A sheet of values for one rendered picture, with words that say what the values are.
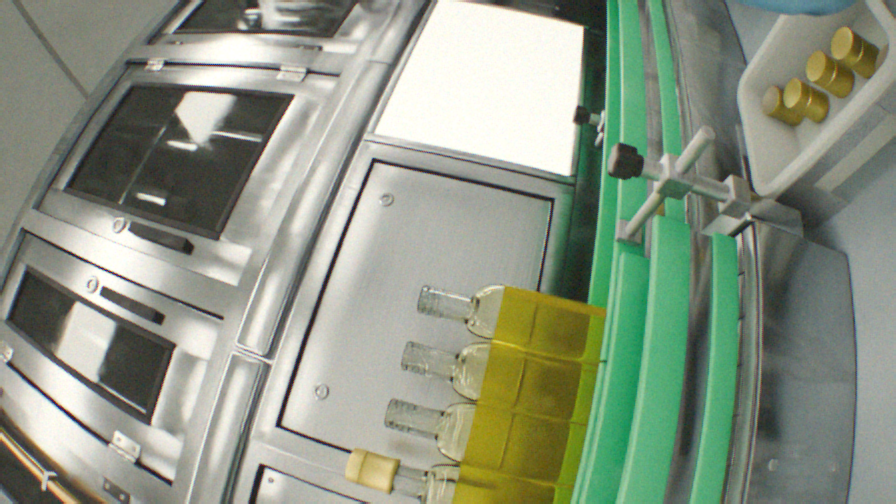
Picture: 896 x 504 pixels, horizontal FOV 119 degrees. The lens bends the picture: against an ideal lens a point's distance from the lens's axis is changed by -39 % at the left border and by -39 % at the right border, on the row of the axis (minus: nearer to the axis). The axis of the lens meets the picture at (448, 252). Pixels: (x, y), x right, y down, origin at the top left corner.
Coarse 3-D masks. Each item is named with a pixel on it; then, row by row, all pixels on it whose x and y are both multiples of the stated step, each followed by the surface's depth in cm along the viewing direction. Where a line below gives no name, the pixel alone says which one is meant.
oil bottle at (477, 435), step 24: (456, 408) 36; (480, 408) 36; (456, 432) 35; (480, 432) 35; (504, 432) 35; (528, 432) 35; (552, 432) 35; (576, 432) 35; (456, 456) 34; (480, 456) 34; (504, 456) 34; (528, 456) 34; (552, 456) 34; (576, 456) 34; (552, 480) 33
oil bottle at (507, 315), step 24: (480, 288) 41; (504, 288) 40; (480, 312) 39; (504, 312) 39; (528, 312) 39; (552, 312) 39; (576, 312) 39; (600, 312) 39; (480, 336) 39; (504, 336) 38; (528, 336) 38; (552, 336) 38; (576, 336) 38; (600, 336) 38; (576, 360) 38
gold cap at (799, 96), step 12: (792, 84) 32; (804, 84) 30; (792, 96) 32; (804, 96) 30; (816, 96) 30; (828, 96) 30; (792, 108) 32; (804, 108) 31; (816, 108) 31; (828, 108) 30; (816, 120) 32
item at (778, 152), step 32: (864, 0) 17; (800, 32) 30; (832, 32) 27; (864, 32) 23; (768, 64) 35; (800, 64) 33; (832, 96) 29; (864, 96) 19; (768, 128) 37; (800, 128) 35; (832, 128) 23; (768, 160) 35; (800, 160) 27; (768, 192) 32
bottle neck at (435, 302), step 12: (432, 288) 42; (420, 300) 41; (432, 300) 41; (444, 300) 41; (456, 300) 41; (468, 300) 41; (420, 312) 42; (432, 312) 41; (444, 312) 41; (456, 312) 41
